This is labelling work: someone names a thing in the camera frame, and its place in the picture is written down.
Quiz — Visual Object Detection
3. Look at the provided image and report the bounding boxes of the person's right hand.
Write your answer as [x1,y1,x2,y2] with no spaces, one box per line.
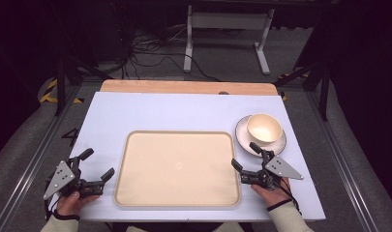
[251,177,293,208]

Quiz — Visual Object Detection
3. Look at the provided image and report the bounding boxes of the person's left hand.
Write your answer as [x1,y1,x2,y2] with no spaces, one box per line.
[55,190,101,218]

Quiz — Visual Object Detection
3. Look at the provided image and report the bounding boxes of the white plate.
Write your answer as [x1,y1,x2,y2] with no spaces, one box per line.
[234,114,287,159]

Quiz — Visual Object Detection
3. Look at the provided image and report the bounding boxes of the black wrist strap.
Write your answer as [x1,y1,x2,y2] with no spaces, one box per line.
[266,179,302,215]
[44,196,81,222]

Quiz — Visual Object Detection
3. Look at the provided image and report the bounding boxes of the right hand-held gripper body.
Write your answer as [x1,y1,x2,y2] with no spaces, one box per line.
[240,150,305,190]

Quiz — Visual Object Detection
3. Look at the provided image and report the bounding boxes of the white metal stand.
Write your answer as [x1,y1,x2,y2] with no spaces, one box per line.
[183,5,276,75]

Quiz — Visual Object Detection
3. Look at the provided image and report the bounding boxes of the white table mat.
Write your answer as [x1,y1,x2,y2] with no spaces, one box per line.
[48,91,327,223]

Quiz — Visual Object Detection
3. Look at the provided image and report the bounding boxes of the black floor cables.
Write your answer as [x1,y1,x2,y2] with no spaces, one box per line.
[119,18,222,82]

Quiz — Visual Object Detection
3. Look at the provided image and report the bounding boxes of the cream bowl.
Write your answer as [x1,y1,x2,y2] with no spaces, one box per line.
[246,112,285,145]

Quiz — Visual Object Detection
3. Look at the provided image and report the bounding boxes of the wooden table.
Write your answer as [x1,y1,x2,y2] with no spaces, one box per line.
[100,79,279,97]

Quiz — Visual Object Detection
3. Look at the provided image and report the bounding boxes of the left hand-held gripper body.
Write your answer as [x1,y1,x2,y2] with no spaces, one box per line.
[43,157,105,201]

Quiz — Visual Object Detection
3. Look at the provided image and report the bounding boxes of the beige tray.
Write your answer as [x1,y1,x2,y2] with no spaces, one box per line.
[113,130,242,208]

